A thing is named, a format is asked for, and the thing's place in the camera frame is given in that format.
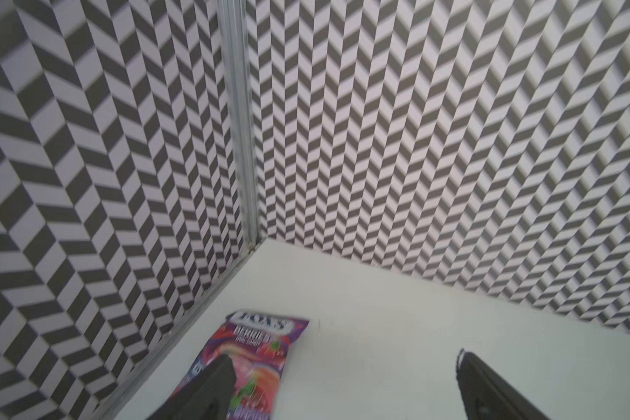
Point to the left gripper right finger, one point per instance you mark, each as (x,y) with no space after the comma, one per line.
(486,395)

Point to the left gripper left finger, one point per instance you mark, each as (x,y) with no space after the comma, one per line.
(207,396)

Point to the purple candy bag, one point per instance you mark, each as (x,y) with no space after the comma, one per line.
(257,345)

